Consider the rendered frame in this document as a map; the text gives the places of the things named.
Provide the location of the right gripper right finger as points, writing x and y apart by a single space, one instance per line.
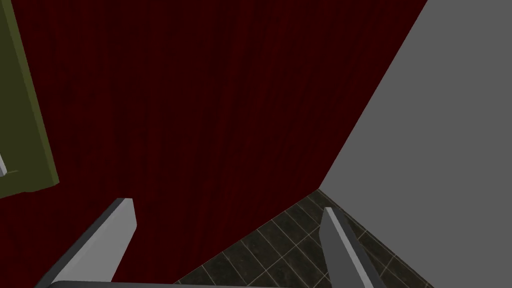
344 256

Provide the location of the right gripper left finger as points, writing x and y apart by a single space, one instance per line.
100 247

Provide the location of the olive green cabinet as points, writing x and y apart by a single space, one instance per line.
20 120

